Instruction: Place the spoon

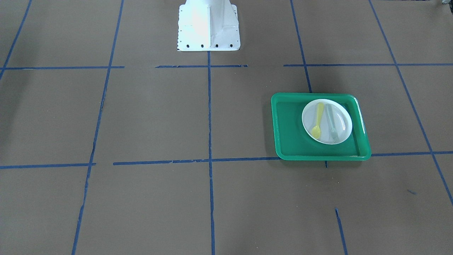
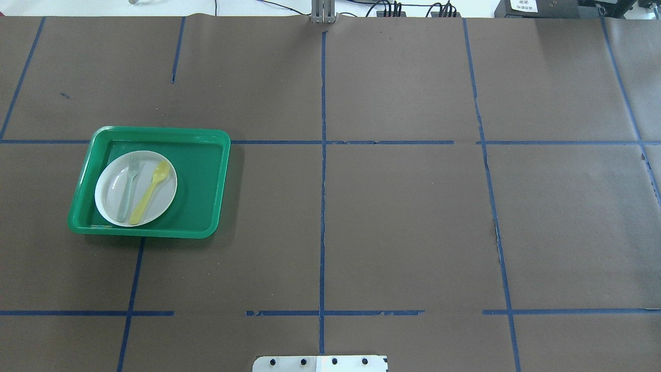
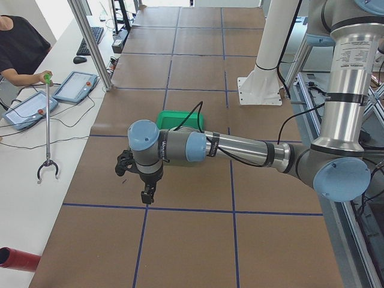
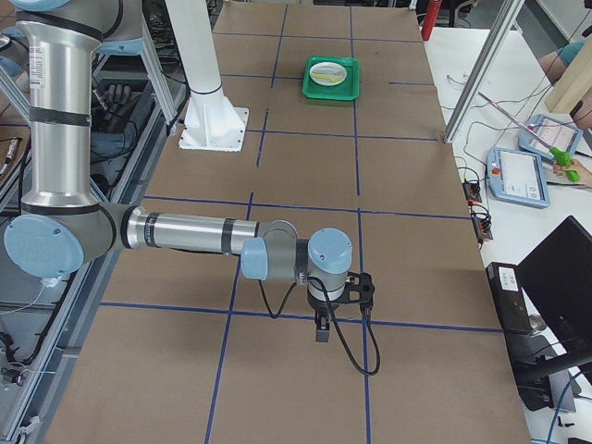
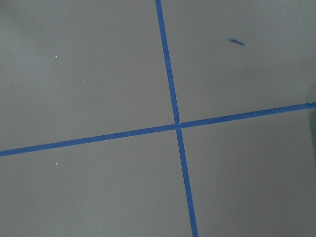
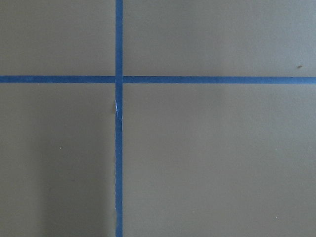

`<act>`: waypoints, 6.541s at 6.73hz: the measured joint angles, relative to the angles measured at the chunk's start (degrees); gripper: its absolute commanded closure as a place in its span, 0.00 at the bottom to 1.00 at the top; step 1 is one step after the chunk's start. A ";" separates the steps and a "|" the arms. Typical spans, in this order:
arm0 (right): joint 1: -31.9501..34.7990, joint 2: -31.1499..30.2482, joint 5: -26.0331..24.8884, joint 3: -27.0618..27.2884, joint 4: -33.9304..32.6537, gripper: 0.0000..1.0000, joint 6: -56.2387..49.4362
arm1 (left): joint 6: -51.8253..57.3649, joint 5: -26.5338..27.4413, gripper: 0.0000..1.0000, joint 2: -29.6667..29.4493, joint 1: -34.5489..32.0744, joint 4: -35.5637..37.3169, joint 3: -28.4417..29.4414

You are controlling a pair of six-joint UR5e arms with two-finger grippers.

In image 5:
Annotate small blue tape scrap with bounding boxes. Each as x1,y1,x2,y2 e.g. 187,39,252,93
228,38,245,46

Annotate blue tape strip lengthwise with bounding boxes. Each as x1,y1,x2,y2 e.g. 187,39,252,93
155,0,199,237

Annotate blue tape strip crosswise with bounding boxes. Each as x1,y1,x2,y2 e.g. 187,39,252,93
0,102,316,157

